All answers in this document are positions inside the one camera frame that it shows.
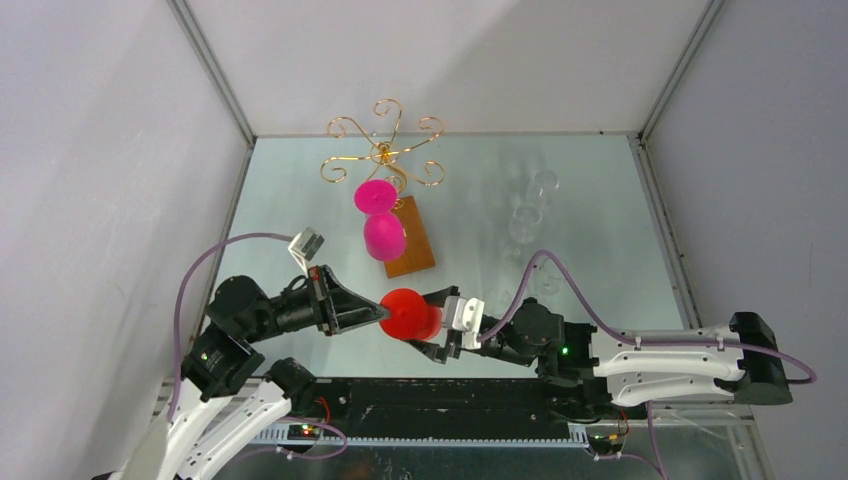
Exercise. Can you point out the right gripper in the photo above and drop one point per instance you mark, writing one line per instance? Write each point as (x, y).
(439, 353)

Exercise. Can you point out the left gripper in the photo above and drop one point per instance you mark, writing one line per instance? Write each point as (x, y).
(338, 308)

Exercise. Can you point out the red wine glass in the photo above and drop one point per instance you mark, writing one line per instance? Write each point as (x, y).
(410, 316)

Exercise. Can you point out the pink wine glass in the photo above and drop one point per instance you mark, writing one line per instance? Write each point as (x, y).
(383, 232)

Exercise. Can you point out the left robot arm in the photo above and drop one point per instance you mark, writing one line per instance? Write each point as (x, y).
(186, 441)

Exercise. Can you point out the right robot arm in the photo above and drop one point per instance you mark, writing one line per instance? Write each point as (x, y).
(738, 362)

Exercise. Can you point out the clear wine glass upright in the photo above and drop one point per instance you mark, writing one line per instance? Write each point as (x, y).
(548, 280)

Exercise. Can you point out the gold rack wooden base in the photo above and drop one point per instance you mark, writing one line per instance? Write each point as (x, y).
(384, 157)

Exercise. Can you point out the clear wine glass far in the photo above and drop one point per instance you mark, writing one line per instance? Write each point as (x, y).
(527, 218)

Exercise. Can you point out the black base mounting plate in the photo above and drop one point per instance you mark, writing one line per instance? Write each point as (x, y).
(466, 409)

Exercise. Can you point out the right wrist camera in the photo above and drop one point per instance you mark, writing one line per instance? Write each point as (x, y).
(464, 315)

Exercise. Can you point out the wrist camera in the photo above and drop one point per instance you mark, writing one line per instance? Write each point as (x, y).
(304, 246)
(464, 315)

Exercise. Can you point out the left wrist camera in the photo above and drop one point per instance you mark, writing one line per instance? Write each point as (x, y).
(304, 246)

